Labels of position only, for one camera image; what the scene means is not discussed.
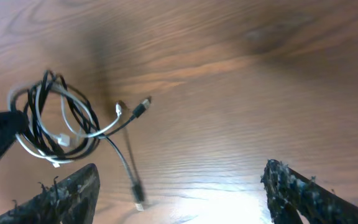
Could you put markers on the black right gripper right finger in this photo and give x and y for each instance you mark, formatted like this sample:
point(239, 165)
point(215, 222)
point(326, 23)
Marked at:
point(291, 196)

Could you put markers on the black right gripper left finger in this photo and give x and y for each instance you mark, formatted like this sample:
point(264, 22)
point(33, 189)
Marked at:
point(71, 200)

